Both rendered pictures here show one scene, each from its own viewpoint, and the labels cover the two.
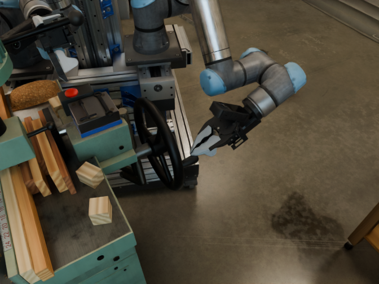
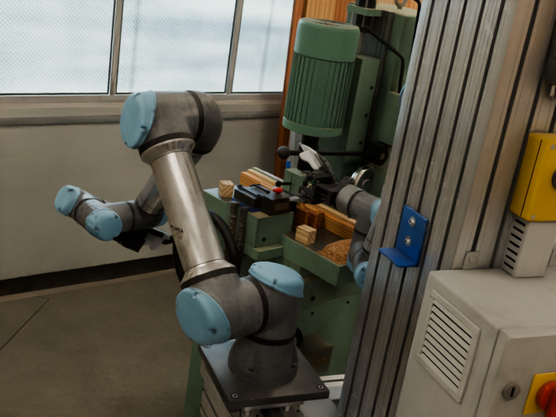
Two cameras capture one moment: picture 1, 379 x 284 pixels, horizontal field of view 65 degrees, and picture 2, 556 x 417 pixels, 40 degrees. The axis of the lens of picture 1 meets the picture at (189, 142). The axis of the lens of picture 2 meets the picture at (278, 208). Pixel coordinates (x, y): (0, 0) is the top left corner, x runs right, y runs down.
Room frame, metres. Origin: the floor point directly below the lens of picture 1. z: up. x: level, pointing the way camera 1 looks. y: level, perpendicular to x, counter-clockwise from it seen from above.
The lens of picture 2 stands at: (2.54, -0.22, 1.71)
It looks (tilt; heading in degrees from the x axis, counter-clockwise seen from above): 20 degrees down; 166
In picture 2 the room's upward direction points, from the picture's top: 9 degrees clockwise
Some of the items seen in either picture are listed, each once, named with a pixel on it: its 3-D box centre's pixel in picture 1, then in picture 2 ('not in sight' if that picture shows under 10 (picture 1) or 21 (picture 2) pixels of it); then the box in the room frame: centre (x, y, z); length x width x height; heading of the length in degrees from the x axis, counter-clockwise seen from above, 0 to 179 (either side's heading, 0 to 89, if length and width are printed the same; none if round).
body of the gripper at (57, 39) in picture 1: (50, 28); (325, 189); (0.74, 0.36, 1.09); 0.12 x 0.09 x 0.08; 31
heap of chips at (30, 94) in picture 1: (32, 90); (347, 247); (0.71, 0.46, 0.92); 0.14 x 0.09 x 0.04; 121
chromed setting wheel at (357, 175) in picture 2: not in sight; (363, 184); (0.46, 0.56, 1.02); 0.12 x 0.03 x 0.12; 121
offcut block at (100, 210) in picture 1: (100, 211); (226, 189); (0.31, 0.18, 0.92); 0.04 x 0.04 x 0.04; 10
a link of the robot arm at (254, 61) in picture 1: (254, 68); (104, 219); (0.74, -0.19, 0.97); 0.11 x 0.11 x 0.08; 28
